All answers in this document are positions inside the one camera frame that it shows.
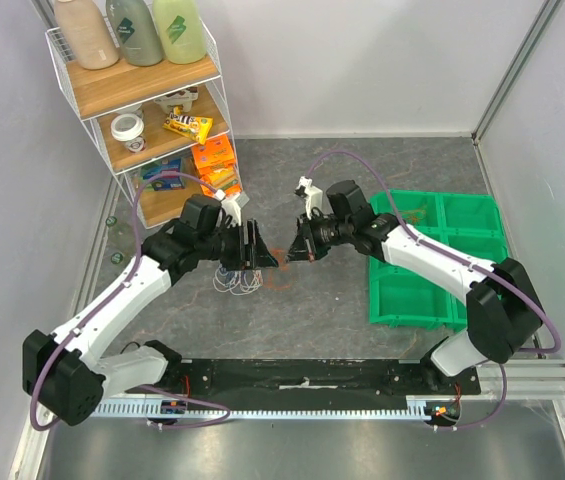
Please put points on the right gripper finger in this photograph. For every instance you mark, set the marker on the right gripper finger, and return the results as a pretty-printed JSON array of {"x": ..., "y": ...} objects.
[
  {"x": 300, "y": 250},
  {"x": 303, "y": 227}
]

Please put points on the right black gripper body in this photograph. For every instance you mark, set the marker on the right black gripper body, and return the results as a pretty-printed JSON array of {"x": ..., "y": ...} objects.
[{"x": 307, "y": 238}]

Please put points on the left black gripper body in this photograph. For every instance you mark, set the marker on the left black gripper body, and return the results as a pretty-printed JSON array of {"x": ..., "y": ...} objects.
[{"x": 232, "y": 248}]

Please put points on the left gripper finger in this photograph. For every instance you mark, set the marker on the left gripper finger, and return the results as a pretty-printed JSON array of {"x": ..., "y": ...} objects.
[
  {"x": 256, "y": 240},
  {"x": 263, "y": 258}
]

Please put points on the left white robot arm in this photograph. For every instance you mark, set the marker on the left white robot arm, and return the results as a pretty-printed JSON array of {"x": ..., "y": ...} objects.
[{"x": 67, "y": 372}]

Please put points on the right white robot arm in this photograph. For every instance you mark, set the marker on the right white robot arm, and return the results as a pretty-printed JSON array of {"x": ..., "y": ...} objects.
[{"x": 502, "y": 307}]

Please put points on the lower orange snack box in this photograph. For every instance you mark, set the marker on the lower orange snack box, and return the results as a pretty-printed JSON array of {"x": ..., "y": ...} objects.
[{"x": 223, "y": 178}]

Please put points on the orange snack box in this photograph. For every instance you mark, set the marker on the orange snack box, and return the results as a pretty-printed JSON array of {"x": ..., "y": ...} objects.
[
  {"x": 217, "y": 152},
  {"x": 223, "y": 178}
]

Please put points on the blue snack package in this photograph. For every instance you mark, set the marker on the blue snack package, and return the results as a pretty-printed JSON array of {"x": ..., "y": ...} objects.
[{"x": 169, "y": 168}]

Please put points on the top orange snack box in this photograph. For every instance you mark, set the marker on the top orange snack box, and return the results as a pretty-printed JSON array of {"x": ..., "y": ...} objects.
[{"x": 217, "y": 152}]

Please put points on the yellow candy bag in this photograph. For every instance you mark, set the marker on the yellow candy bag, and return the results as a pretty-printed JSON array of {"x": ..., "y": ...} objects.
[{"x": 195, "y": 128}]

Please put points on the green compartment bin tray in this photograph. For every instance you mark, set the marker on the green compartment bin tray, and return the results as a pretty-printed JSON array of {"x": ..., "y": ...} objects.
[{"x": 466, "y": 222}]

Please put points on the chobani yogurt pack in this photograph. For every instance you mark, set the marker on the chobani yogurt pack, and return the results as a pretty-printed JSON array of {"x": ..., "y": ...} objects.
[{"x": 183, "y": 98}]

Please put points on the white lidded paper cup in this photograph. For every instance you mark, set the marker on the white lidded paper cup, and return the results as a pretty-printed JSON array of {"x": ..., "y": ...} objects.
[{"x": 129, "y": 130}]

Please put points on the light green bottle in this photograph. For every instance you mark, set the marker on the light green bottle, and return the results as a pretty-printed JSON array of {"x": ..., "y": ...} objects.
[{"x": 180, "y": 30}]

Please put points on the grey green bottle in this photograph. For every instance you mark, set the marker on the grey green bottle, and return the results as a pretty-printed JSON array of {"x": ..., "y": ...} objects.
[{"x": 135, "y": 31}]

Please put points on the beige bottle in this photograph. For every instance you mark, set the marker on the beige bottle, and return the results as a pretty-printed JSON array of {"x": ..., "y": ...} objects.
[{"x": 84, "y": 29}]

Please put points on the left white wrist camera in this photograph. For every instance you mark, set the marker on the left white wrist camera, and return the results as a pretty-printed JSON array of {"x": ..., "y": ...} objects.
[{"x": 232, "y": 205}]

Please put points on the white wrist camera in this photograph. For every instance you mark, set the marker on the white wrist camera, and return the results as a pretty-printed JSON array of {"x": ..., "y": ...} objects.
[
  {"x": 311, "y": 195},
  {"x": 232, "y": 205}
]

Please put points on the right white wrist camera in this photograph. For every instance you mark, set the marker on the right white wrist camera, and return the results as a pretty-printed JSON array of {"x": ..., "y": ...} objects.
[{"x": 311, "y": 195}]

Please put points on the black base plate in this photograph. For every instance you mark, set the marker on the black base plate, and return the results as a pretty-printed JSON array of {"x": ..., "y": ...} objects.
[{"x": 207, "y": 377}]

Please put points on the white wire wooden shelf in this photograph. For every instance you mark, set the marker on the white wire wooden shelf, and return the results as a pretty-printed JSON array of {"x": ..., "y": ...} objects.
[{"x": 96, "y": 95}]

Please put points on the grey slotted cable duct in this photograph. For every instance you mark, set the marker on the grey slotted cable duct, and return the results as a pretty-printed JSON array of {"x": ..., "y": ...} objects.
[{"x": 161, "y": 408}]

